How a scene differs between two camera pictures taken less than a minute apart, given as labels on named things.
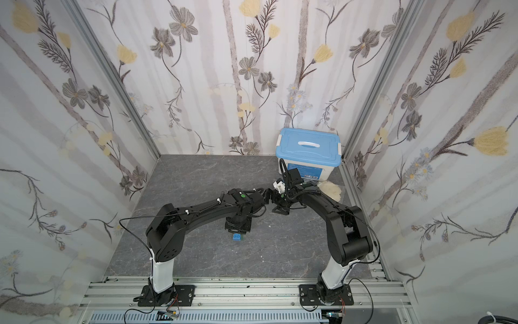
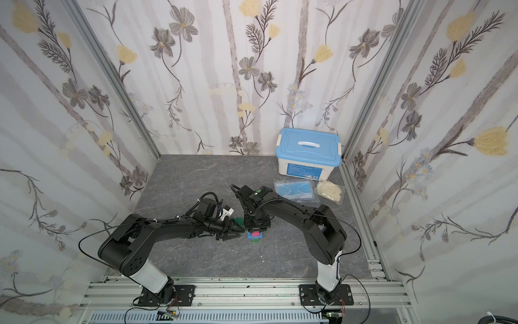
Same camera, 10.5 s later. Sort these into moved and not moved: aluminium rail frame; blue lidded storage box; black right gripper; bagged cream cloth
Moved: black right gripper
Not moved: aluminium rail frame; bagged cream cloth; blue lidded storage box
